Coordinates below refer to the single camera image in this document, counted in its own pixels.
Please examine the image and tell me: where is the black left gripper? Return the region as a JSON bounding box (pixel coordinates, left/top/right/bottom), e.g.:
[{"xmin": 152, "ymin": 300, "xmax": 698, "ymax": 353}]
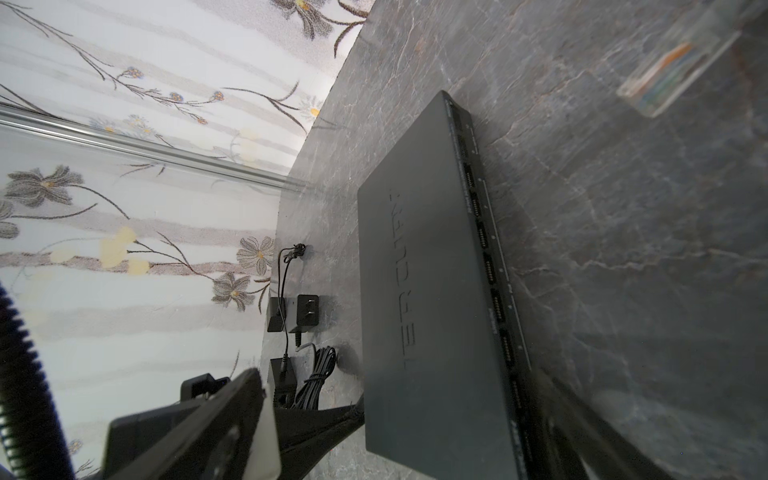
[{"xmin": 102, "ymin": 368, "xmax": 365, "ymax": 479}]

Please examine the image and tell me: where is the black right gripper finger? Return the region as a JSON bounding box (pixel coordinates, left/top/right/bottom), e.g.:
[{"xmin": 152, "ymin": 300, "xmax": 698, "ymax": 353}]
[{"xmin": 530, "ymin": 369, "xmax": 670, "ymax": 479}]

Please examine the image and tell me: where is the black ribbed network switch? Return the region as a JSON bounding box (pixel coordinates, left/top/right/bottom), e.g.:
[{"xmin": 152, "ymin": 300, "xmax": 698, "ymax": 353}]
[{"xmin": 268, "ymin": 357, "xmax": 298, "ymax": 409}]

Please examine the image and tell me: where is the black power adapter with cable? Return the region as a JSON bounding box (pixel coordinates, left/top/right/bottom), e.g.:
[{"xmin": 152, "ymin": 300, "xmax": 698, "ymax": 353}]
[{"xmin": 270, "ymin": 243, "xmax": 307, "ymax": 363}]

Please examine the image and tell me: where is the small black adapter with cable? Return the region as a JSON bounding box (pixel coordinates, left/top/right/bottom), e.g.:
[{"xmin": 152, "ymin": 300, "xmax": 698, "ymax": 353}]
[{"xmin": 292, "ymin": 294, "xmax": 337, "ymax": 410}]

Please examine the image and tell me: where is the dark grey switch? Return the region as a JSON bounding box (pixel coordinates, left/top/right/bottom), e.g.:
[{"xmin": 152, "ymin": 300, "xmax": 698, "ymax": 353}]
[{"xmin": 357, "ymin": 91, "xmax": 541, "ymax": 479}]

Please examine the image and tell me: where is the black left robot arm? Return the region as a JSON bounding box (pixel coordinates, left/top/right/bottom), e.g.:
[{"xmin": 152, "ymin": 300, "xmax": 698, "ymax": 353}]
[{"xmin": 1, "ymin": 294, "xmax": 364, "ymax": 479}]

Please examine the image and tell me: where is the coiled grey ethernet cable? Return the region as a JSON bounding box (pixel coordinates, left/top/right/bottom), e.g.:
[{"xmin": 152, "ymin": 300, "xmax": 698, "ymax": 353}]
[{"xmin": 616, "ymin": 0, "xmax": 768, "ymax": 119}]

